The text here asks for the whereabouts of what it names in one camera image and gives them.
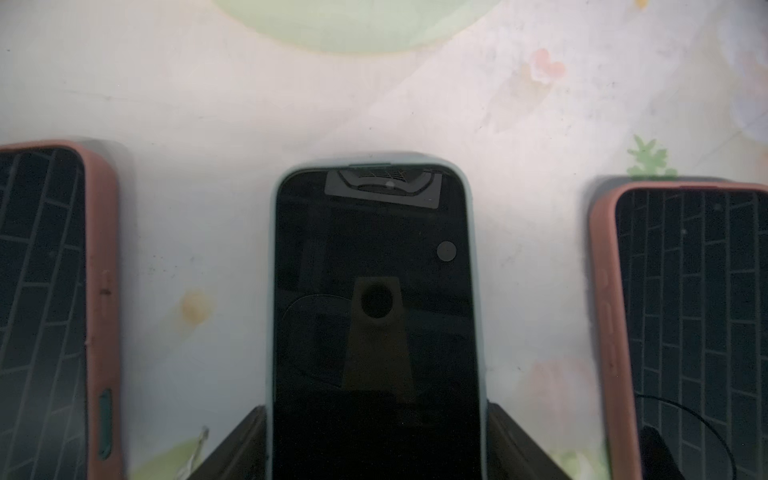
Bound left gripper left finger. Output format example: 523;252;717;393
189;405;267;480

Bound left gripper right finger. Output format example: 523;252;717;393
486;402;570;480

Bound phone pink case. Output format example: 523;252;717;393
1;141;124;479
589;181;767;479

